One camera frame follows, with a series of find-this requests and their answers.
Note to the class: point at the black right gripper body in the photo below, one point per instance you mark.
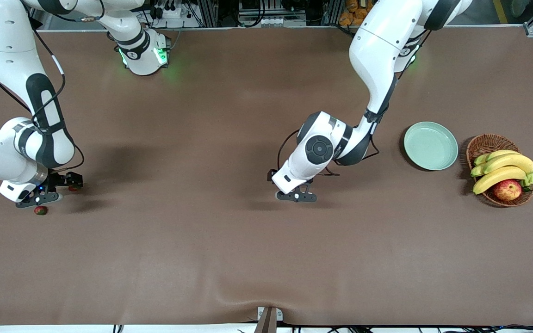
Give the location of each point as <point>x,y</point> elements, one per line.
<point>58,180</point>

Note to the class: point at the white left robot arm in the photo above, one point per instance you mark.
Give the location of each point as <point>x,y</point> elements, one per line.
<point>377,46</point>

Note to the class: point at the light green round plate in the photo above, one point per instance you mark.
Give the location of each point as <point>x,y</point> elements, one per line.
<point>430,145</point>

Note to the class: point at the brown table mat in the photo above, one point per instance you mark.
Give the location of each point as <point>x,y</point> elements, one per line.
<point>211,115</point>

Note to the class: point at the white terminal strip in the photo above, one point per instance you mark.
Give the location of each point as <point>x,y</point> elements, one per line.
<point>273,21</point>

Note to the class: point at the pile of orange round items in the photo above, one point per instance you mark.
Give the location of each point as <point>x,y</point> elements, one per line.
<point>352,14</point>

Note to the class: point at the white power strip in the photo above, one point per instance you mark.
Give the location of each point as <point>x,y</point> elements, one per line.
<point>169,10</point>

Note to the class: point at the brown wicker basket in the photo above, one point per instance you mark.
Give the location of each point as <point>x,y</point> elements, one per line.
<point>484,145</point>

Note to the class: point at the small greenish yellow banana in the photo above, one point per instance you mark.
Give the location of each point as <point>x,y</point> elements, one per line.
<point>493,156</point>

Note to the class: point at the large yellow banana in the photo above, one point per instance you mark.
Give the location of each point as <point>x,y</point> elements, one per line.
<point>498,176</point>
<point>511,161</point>

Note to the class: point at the red yellow apple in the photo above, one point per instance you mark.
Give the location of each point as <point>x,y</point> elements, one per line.
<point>507,189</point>

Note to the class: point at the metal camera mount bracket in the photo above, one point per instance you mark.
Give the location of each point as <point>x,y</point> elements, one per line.
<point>269,319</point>

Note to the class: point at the aluminium profile post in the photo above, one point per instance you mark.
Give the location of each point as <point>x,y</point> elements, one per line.
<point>330,11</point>
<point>206,11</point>

